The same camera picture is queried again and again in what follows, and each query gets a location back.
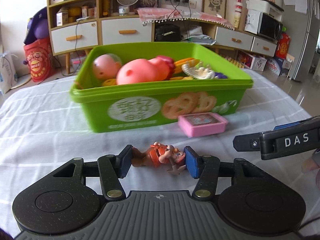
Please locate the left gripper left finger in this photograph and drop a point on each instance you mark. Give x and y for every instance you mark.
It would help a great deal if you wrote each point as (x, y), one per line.
(112, 168)

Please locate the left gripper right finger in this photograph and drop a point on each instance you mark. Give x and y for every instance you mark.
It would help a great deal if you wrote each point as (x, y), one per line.
(204, 168)

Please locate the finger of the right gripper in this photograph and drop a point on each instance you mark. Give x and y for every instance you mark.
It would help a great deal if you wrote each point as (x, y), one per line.
(247, 142)
(288, 125)

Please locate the small orange figurine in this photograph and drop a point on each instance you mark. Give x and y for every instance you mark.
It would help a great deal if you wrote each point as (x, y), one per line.
(160, 154)

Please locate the purple toy grapes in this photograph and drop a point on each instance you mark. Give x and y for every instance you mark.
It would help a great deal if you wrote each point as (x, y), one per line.
(218, 75)

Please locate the pink egg shaped toy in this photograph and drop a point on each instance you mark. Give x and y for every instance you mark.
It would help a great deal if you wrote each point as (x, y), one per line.
(106, 66)

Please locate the orange yellow toy plate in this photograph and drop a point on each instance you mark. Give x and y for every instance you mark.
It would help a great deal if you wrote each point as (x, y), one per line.
(191, 62)

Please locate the large pink pig toy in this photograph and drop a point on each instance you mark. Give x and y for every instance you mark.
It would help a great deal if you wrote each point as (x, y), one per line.
(159, 68)

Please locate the pink card box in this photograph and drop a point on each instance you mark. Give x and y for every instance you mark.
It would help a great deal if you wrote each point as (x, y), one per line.
(202, 124)

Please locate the green plastic storage box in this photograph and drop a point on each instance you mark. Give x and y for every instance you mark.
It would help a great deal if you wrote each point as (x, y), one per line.
(121, 107)

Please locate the egg tray on floor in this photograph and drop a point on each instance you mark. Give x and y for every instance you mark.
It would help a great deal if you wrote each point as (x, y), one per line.
(235, 62)

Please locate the white checked tablecloth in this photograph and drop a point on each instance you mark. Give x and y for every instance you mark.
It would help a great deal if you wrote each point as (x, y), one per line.
(42, 128)

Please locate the red gift box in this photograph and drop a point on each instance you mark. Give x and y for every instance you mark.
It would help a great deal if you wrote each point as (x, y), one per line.
(283, 44)

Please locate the grey refrigerator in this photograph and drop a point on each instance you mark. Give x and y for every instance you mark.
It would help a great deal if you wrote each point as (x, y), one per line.
(301, 19)

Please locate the white printer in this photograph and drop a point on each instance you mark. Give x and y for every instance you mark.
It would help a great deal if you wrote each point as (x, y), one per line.
(267, 7)

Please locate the red printed bucket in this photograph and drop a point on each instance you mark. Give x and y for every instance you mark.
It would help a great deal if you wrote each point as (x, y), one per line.
(39, 59)

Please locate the white paper bag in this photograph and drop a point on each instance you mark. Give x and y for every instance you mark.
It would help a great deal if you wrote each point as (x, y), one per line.
(8, 73)

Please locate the black bag on shelf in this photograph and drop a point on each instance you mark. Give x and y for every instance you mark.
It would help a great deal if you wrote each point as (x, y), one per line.
(167, 33)

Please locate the framed cartoon girl picture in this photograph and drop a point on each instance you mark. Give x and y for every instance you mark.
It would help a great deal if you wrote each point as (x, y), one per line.
(215, 7)

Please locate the pink cloth on sideboard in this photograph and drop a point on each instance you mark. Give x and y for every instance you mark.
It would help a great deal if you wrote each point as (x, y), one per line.
(160, 15)

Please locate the purple plush toy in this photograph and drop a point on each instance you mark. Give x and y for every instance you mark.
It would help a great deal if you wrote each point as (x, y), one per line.
(37, 27)

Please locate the wooden sideboard with drawers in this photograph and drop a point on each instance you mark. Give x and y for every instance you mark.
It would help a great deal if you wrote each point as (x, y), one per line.
(77, 37)

